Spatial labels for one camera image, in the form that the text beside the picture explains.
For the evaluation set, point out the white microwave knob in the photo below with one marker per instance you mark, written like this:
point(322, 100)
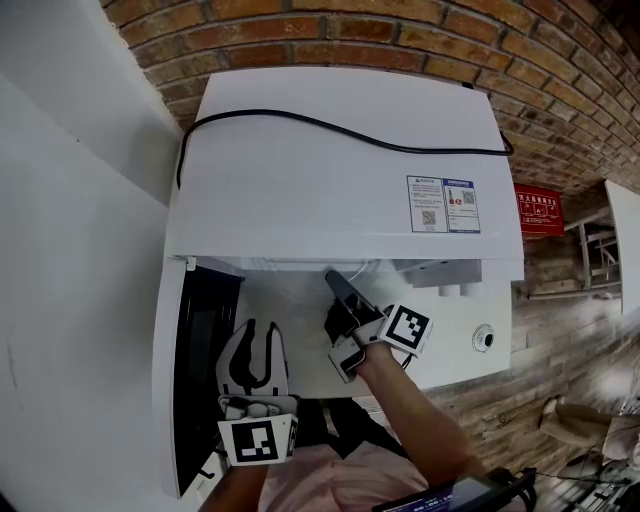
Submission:
point(448, 291)
point(470, 290)

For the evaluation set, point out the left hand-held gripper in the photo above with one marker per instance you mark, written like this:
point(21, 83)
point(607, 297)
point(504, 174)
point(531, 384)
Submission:
point(255, 440)

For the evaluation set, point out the person's pink shirt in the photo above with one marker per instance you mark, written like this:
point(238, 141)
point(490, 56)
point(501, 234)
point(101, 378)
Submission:
point(325, 485)

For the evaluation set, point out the white folding table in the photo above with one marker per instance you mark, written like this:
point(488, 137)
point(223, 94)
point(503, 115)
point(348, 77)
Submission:
point(627, 240)

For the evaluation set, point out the white wooden chair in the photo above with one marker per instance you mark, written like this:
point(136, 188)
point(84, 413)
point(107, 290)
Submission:
point(600, 250)

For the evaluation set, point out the person's black trousers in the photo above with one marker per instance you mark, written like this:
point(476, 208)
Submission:
point(350, 425)

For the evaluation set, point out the microwave door with dark window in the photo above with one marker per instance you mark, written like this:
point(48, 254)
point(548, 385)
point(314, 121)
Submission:
point(210, 350)

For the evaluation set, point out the blue bordered label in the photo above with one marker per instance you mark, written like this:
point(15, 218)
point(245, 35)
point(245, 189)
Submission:
point(462, 207)

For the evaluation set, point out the white warning label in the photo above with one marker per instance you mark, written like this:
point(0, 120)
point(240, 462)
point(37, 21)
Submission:
point(426, 202)

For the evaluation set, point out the person's left forearm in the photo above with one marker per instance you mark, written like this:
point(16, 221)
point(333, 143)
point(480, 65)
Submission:
point(235, 490)

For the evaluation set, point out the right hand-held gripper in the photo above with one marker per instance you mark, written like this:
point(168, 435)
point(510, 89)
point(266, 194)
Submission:
point(407, 327)

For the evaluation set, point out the white microwave oven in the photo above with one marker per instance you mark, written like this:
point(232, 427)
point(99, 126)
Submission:
point(310, 190)

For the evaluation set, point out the person's right forearm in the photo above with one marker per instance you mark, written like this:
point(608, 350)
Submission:
point(425, 425)

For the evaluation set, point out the dark screen device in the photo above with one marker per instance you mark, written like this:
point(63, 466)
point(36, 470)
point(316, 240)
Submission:
point(450, 497)

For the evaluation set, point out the red fire equipment box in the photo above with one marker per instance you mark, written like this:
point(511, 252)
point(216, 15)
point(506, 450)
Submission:
point(540, 210)

